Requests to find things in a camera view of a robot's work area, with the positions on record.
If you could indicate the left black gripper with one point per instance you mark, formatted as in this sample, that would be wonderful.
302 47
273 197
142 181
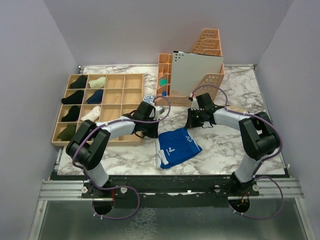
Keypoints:
154 133

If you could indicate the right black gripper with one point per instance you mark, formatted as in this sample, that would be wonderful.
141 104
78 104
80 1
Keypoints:
190 122

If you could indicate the blue boxer underwear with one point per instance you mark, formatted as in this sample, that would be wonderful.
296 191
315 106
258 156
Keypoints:
175 147

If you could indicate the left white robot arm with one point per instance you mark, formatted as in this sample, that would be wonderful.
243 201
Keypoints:
87 146

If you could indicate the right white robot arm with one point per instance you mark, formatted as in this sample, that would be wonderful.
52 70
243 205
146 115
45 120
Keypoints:
259 138

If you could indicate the beige underwear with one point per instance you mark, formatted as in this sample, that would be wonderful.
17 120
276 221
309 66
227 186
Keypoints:
240 111

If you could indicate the blue patterned round tin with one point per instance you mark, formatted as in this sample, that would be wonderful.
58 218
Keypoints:
148 98

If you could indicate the grey white folder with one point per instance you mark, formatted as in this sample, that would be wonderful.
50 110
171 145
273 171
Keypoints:
188 69

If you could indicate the wooden compartment tray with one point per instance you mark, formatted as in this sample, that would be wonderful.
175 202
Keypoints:
122 94

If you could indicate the navy rolled sock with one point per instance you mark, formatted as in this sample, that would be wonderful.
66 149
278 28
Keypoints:
96 98

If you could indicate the white rolled sock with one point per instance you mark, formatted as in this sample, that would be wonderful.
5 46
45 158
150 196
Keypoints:
92 115

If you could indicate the pale green rolled sock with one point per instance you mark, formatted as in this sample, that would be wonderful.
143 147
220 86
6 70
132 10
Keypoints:
97 83

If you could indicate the black rolled sock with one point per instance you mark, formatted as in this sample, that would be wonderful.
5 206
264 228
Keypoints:
74 99
72 115
79 83

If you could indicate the black rolled sock top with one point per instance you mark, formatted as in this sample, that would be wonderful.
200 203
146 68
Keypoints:
79 83

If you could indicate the peach file organizer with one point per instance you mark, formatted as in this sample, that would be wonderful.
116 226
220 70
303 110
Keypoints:
207 43

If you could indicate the dark green rolled sock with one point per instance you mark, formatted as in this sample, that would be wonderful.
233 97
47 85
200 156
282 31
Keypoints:
67 133

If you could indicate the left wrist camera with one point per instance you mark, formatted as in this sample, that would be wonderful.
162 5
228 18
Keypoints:
158 110

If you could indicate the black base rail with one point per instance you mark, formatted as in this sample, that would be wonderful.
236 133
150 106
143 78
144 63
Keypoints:
169 191

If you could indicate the aluminium extrusion rail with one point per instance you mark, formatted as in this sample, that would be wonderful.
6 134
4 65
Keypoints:
61 190

